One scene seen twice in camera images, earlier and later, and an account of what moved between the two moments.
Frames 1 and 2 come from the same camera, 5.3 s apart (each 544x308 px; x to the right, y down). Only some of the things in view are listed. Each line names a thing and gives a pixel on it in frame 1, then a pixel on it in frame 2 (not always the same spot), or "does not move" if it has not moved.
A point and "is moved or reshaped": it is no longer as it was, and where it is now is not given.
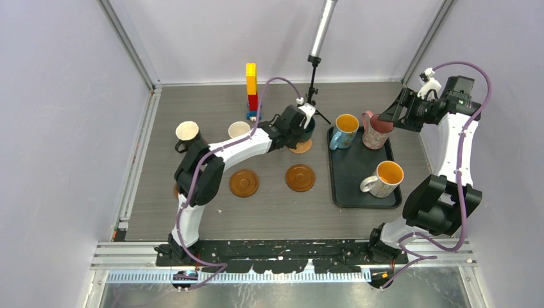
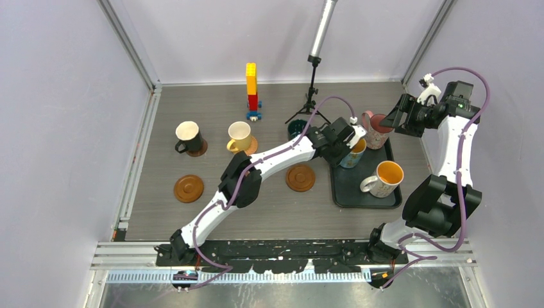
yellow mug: [237, 129] does not move
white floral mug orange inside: [383, 182] does not move
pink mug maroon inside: [376, 131] does not move
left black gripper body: [294, 136] → [340, 150]
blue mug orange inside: [346, 126] is moved or reshaped
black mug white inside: [188, 133] does not move
